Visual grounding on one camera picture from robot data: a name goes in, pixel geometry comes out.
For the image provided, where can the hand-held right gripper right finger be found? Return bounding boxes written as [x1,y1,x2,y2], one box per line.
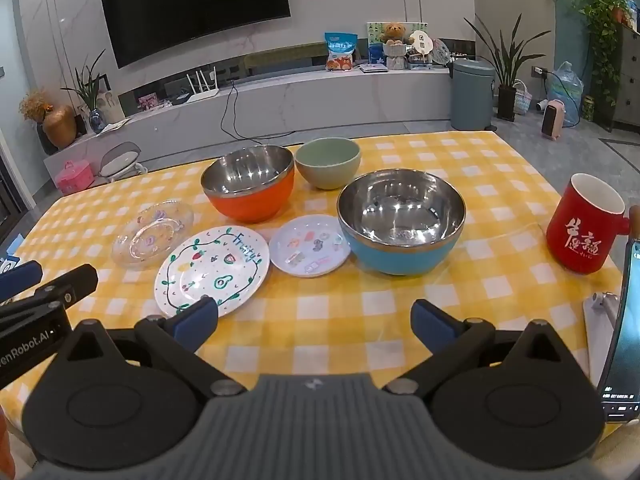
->
[381,299,576,398]

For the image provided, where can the blue steel bowl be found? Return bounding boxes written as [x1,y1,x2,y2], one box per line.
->
[336,170,467,277]

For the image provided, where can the small beige heater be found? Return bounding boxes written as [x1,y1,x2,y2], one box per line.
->
[541,100,566,140]

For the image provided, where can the grey tv console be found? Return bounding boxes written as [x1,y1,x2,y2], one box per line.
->
[42,66,453,181]

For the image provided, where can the leafy potted plant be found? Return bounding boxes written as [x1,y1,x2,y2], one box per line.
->
[572,0,631,106]

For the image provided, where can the dark cabinet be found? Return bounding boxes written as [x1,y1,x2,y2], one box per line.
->
[597,25,640,136]

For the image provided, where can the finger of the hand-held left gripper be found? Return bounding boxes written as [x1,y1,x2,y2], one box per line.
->
[0,264,99,317]
[0,260,44,303]

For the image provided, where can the white phone stand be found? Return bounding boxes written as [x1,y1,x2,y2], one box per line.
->
[582,291,623,391]

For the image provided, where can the long-leaf plant in black pot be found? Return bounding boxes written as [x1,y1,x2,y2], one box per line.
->
[462,12,548,122]

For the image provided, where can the orange steel bowl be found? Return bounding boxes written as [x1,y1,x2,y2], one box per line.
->
[200,145,296,224]

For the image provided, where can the grey round chair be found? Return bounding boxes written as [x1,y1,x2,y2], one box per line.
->
[98,142,148,177]

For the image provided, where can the white fruit pattern plate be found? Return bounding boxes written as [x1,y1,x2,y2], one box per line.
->
[154,226,271,319]

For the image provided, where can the pink storage box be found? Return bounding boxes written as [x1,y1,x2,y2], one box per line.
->
[54,160,95,195]

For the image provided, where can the patterned round fan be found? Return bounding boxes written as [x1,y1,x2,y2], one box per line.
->
[431,37,453,66]

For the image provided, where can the white router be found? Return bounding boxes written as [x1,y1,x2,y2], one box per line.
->
[186,66,221,105]

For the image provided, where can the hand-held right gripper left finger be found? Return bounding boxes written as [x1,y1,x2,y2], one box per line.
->
[57,297,246,401]

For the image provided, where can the black television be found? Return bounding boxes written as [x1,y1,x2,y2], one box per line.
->
[98,0,292,69]

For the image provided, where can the smartphone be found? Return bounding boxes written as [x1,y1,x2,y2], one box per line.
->
[597,240,640,423]

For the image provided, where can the black cable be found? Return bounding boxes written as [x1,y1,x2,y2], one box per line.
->
[220,82,296,138]

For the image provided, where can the blue water bottle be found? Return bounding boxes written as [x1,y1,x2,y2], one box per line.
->
[546,61,585,128]

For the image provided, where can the yellow checkered tablecloth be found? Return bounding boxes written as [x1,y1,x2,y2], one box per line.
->
[0,130,631,441]

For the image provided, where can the blue snack bag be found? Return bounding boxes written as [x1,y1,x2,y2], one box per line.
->
[324,32,359,72]

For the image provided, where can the green plant in blue vase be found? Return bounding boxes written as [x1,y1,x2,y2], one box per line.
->
[62,50,108,135]

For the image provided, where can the grey-blue trash bin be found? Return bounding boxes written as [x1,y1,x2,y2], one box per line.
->
[451,57,497,132]

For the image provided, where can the small white sticker plate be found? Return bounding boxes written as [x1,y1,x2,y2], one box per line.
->
[268,214,352,279]

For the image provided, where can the brown round vase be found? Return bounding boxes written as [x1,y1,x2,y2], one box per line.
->
[42,105,78,150]

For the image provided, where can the green ceramic bowl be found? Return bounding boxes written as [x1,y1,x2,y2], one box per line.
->
[294,137,362,191]

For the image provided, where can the green picture book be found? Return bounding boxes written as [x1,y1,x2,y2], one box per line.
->
[366,22,428,68]

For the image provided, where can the brown teddy bear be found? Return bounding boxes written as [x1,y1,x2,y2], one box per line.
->
[380,21,407,44]

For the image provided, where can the clear glass plate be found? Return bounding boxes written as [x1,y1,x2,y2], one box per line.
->
[111,199,195,272]

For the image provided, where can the red mug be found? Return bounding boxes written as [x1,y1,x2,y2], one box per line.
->
[546,172,640,275]

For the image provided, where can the grey wrapped pot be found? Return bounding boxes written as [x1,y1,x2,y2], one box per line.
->
[382,41,408,70]

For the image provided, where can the orange dried flowers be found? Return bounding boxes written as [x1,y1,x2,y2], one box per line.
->
[19,89,53,122]

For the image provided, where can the woven basket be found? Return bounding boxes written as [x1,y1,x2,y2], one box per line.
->
[512,80,533,117]

